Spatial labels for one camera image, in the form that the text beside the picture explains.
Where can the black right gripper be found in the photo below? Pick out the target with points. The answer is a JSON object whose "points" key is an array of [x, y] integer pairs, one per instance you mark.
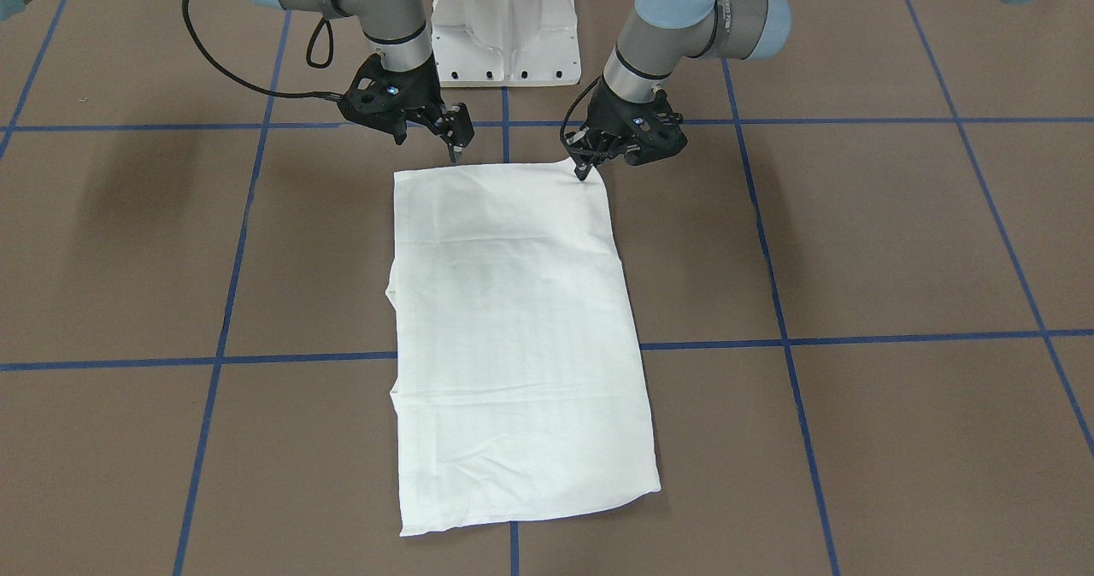
{"points": [[419, 89]]}

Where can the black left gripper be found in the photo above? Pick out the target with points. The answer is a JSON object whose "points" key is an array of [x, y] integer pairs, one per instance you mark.
{"points": [[611, 114]]}

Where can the white long-sleeve printed shirt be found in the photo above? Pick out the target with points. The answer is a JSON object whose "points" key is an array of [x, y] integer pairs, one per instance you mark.
{"points": [[520, 392]]}

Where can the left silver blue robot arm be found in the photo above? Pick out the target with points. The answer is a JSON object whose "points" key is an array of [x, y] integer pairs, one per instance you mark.
{"points": [[659, 34]]}

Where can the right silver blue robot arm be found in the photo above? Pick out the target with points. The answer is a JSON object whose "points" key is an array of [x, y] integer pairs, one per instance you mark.
{"points": [[397, 30]]}

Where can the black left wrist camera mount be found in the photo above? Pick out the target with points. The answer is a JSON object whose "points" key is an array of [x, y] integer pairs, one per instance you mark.
{"points": [[652, 130]]}

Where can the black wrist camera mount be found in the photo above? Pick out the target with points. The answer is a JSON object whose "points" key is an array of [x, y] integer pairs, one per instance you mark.
{"points": [[652, 130], [375, 99]]}

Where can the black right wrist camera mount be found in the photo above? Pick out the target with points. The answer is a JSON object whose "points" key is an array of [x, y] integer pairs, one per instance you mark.
{"points": [[375, 99]]}

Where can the white camera pole with base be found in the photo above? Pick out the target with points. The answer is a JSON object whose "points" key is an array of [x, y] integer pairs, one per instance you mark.
{"points": [[510, 43]]}

